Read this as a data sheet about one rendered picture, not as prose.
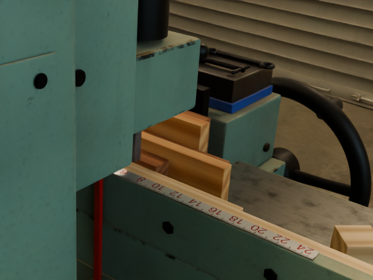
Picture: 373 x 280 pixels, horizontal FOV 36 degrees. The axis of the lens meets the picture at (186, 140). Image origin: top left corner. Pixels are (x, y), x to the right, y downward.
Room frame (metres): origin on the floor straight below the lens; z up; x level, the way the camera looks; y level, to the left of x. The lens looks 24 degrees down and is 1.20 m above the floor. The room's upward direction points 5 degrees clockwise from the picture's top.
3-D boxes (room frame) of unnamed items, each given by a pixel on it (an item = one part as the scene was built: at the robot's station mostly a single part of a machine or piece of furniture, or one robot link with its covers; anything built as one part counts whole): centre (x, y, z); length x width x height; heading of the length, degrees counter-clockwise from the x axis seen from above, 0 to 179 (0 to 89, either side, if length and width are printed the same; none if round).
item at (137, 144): (0.51, 0.05, 0.97); 0.01 x 0.01 x 0.05; 56
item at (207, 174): (0.55, 0.05, 0.93); 0.22 x 0.01 x 0.06; 56
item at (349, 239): (0.43, -0.16, 0.92); 0.03 x 0.03 x 0.03; 8
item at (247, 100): (0.69, -0.02, 0.99); 0.13 x 0.11 x 0.06; 56
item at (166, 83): (0.49, 0.06, 1.03); 0.14 x 0.07 x 0.09; 146
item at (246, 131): (0.69, -0.02, 0.92); 0.15 x 0.13 x 0.09; 56
